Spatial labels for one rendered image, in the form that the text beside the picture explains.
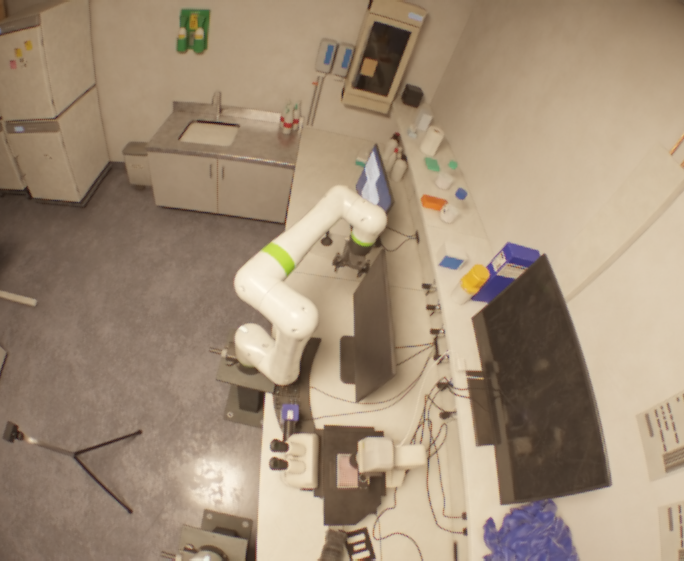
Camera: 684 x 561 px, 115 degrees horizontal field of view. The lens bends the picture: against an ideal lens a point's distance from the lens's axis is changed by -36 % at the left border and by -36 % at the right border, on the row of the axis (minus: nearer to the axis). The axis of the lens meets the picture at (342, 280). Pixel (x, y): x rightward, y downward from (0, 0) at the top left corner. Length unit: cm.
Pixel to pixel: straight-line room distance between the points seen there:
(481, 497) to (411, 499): 51
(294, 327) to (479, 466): 75
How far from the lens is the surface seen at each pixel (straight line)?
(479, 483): 120
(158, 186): 305
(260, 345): 129
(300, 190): 234
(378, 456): 100
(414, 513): 164
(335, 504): 131
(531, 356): 111
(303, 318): 91
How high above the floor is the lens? 223
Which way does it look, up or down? 52 degrees down
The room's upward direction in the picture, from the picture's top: 23 degrees clockwise
